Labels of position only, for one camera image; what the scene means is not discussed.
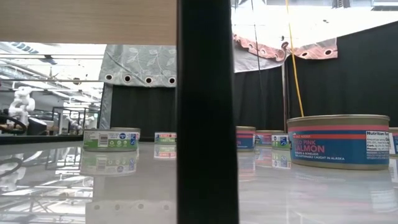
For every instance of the wooden shelf board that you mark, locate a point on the wooden shelf board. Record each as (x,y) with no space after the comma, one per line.
(87,21)

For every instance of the gold salmon can blue label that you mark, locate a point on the gold salmon can blue label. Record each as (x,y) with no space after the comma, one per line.
(246,140)
(263,138)
(339,146)
(394,141)

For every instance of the silver tuna can green label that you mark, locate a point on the silver tuna can green label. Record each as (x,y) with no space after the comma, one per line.
(280,141)
(164,137)
(109,140)

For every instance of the black office chair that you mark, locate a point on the black office chair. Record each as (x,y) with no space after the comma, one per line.
(37,127)

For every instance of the black curtain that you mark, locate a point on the black curtain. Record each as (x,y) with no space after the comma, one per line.
(143,109)
(357,77)

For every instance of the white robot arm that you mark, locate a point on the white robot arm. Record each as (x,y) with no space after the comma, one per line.
(74,122)
(21,104)

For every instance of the grey leaf-print curtain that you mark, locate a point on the grey leaf-print curtain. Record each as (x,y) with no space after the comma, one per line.
(140,62)

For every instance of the white curtain with pink hem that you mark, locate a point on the white curtain with pink hem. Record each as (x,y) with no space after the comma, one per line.
(270,51)

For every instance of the black shelf side panel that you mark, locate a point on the black shelf side panel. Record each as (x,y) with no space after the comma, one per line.
(206,109)

